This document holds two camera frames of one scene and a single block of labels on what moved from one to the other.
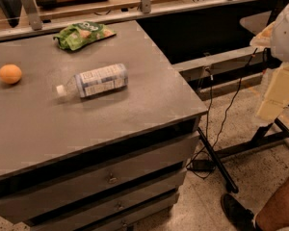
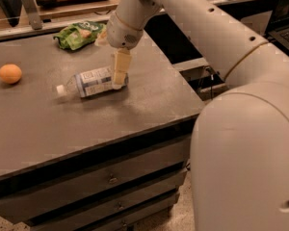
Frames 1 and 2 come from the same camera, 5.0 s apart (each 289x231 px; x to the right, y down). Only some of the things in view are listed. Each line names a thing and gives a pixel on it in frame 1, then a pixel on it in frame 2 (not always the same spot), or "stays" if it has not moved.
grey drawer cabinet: x=95 y=139 stays
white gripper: x=286 y=36 to x=121 y=33
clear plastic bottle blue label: x=97 y=81 stays
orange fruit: x=10 y=73 stays
